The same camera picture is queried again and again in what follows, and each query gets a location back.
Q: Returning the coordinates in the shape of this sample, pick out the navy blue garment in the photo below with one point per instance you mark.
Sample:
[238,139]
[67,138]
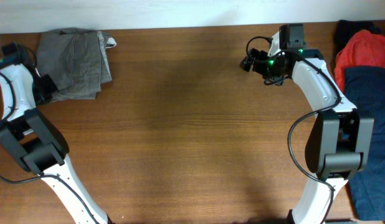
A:
[365,87]

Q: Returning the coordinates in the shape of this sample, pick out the black garment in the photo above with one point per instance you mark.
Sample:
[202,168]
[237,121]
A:
[346,29]

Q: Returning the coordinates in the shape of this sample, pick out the red garment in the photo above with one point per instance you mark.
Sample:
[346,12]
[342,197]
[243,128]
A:
[363,49]

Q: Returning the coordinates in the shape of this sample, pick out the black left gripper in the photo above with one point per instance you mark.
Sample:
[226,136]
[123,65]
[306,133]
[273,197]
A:
[51,88]

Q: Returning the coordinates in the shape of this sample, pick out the grey shorts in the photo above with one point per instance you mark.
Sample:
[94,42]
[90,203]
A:
[76,60]

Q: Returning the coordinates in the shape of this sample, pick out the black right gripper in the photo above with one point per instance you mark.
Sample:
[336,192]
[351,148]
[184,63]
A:
[261,56]

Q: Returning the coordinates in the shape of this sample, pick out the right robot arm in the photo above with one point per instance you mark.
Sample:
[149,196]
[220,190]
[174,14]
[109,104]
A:
[338,145]

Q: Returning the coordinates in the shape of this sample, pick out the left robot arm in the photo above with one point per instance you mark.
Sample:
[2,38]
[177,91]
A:
[37,146]

